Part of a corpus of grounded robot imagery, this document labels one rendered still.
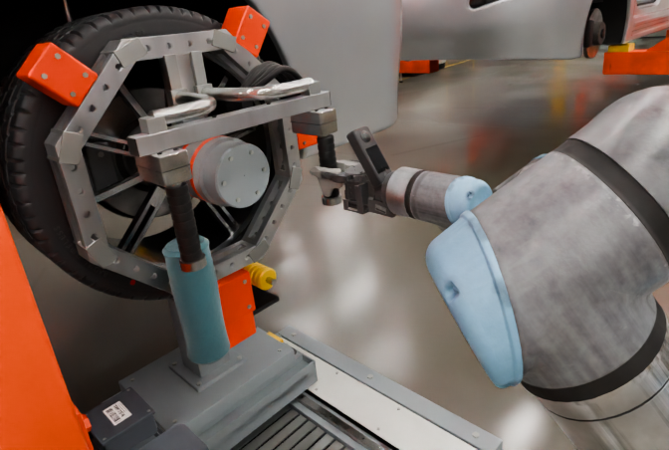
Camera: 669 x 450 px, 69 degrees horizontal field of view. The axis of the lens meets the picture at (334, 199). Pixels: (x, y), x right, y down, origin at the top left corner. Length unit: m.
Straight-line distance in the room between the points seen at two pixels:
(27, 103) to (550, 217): 0.90
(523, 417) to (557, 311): 1.29
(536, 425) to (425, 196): 0.94
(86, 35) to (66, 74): 0.13
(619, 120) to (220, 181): 0.71
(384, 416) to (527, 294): 1.17
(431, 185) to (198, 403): 0.87
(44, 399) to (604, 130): 0.57
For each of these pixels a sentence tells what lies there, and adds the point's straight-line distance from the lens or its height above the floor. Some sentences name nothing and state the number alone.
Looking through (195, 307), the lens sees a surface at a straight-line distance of 1.01.
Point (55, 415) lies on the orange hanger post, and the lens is 0.63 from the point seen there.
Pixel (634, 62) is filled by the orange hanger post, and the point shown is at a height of 0.61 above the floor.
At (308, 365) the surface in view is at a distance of 1.52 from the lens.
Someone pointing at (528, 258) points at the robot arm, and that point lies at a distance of 0.33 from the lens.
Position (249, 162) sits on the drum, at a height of 0.87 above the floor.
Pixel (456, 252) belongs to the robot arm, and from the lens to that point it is 0.34.
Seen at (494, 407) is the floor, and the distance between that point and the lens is 1.63.
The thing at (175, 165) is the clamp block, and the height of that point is 0.93.
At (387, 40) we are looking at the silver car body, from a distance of 1.68.
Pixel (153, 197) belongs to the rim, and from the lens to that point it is 1.16.
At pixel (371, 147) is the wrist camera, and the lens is 0.92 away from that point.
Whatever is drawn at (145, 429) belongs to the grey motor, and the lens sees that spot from 1.12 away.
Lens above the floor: 1.12
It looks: 20 degrees down
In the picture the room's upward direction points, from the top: 6 degrees counter-clockwise
